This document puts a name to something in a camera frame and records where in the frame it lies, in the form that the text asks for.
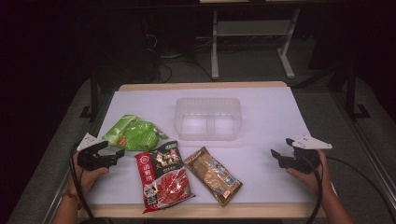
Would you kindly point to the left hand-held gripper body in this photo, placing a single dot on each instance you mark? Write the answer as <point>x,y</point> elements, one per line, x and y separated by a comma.
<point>90,160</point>

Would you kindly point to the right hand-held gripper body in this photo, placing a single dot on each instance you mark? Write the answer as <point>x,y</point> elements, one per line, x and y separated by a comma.
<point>306,158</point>

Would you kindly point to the green snack packet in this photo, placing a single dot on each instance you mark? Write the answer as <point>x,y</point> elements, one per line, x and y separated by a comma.
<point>137,135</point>

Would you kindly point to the red and black food packet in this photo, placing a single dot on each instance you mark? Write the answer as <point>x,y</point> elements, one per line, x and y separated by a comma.
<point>165,179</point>

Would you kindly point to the gold brown snack packet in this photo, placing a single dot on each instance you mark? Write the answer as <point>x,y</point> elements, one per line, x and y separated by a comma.
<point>213,175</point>

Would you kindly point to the clear plastic container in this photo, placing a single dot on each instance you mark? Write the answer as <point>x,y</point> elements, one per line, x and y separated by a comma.
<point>208,119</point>

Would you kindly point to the person's left hand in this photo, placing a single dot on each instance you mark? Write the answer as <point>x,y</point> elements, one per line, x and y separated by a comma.
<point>84,180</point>

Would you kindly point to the person's right hand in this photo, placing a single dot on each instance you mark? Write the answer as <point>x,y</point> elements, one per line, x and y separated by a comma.
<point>316,180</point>

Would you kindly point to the white table sheet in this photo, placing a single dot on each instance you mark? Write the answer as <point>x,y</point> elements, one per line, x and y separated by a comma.
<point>267,124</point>

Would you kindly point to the black metal stand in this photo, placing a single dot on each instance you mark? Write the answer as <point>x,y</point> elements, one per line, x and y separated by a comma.
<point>93,96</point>
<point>351,93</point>

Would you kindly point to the white metal frame stand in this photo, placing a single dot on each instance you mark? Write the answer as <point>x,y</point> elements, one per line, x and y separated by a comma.
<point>253,29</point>

